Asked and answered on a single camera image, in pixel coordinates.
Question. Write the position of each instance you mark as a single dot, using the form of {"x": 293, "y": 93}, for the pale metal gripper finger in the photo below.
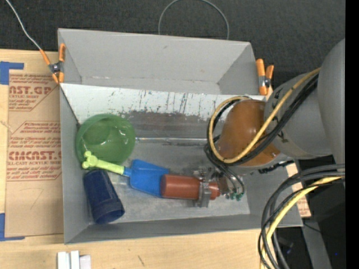
{"x": 204, "y": 197}
{"x": 204, "y": 175}

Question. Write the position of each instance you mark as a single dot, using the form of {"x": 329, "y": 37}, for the red-brown cylinder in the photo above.
{"x": 179, "y": 186}

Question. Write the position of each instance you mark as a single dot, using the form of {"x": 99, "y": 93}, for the dark blue cup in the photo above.
{"x": 102, "y": 197}

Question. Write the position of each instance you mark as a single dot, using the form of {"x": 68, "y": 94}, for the green plastic bowl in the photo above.
{"x": 105, "y": 139}

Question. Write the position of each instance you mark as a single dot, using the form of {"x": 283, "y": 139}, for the grey metal bin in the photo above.
{"x": 168, "y": 66}

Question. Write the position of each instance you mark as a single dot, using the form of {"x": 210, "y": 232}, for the brown cardboard board red print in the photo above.
{"x": 33, "y": 178}

